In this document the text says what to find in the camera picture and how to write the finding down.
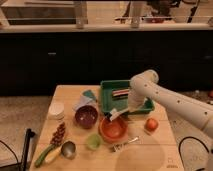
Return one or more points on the small green cup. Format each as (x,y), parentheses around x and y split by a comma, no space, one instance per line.
(94,141)

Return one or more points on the black and white dish brush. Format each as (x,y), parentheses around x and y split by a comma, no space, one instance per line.
(114,113)

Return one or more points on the orange red bowl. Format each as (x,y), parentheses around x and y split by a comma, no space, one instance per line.
(113,131)

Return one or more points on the silver metal fork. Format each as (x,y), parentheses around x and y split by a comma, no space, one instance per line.
(117,147)

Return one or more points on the white and teal cloth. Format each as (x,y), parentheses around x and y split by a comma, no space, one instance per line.
(86,98)

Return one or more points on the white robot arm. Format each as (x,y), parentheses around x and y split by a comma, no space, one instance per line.
(199,114)

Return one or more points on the dark maroon bowl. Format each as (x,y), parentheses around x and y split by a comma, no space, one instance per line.
(86,116)

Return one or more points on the small orange fruit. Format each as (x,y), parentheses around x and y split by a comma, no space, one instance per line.
(151,124)

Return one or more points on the green cucumber toy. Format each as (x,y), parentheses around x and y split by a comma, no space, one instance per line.
(42,156)

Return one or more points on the black stand left of table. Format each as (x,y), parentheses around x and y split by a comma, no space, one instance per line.
(28,136)

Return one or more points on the red grape bunch toy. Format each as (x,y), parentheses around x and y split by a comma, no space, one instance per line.
(58,135)

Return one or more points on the green plastic tray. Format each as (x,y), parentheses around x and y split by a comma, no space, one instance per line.
(108,101)

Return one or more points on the yellow corn toy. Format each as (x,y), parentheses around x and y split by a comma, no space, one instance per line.
(52,155)

